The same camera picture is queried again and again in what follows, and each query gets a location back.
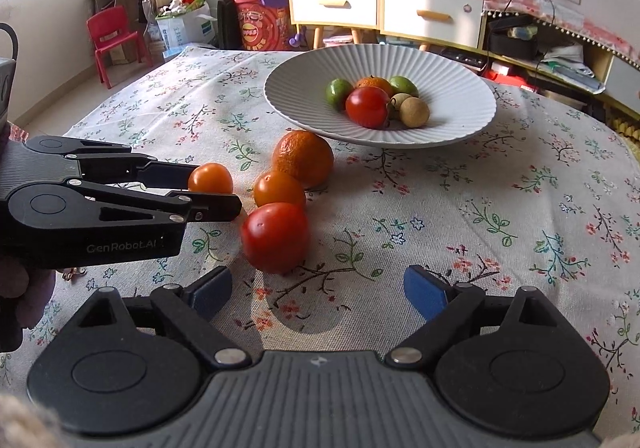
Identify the tan longan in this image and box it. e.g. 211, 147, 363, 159
399, 97, 431, 127
390, 93, 412, 120

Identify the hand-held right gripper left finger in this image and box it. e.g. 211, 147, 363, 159
77, 265, 251, 369

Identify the red plastic chair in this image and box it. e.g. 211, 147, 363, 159
86, 6, 147, 89

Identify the large orange tomato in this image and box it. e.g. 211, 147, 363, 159
187, 162, 234, 195

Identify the red tomato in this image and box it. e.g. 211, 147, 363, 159
345, 86, 391, 129
241, 202, 311, 275

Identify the fuzzy beige sleeve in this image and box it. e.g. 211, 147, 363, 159
0, 393, 66, 448

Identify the small orange tomato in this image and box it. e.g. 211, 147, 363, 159
253, 171, 307, 209

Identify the pink patterned cloth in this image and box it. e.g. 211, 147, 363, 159
452, 0, 640, 74

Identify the red bucket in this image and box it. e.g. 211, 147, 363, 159
233, 0, 292, 52

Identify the pile of papers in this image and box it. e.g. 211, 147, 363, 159
537, 43, 606, 92

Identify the black chair back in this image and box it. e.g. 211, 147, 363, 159
216, 0, 241, 49

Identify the black cable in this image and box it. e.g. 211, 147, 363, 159
0, 23, 20, 64

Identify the black bag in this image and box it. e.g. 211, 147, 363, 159
487, 16, 540, 62

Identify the cardboard box with clutter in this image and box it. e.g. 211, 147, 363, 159
155, 0, 217, 52

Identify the white ribbed plate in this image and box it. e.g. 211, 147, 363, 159
263, 43, 497, 149

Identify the person's left hand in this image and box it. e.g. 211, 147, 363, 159
0, 255, 57, 354

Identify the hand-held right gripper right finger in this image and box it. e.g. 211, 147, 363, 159
385, 265, 566, 365

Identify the floral tablecloth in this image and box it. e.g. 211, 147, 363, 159
0, 44, 640, 448

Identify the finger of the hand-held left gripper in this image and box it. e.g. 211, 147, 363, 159
82, 181, 243, 229
65, 139, 201, 190

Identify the clear plastic storage box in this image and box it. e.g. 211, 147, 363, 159
322, 28, 358, 49

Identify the green jujube fruit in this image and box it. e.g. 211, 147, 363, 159
388, 75, 419, 99
326, 78, 355, 110

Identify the white low cabinet drawer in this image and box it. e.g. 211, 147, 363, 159
605, 53, 640, 102

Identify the large mandarin orange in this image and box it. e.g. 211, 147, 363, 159
271, 129, 335, 189
355, 75, 396, 96

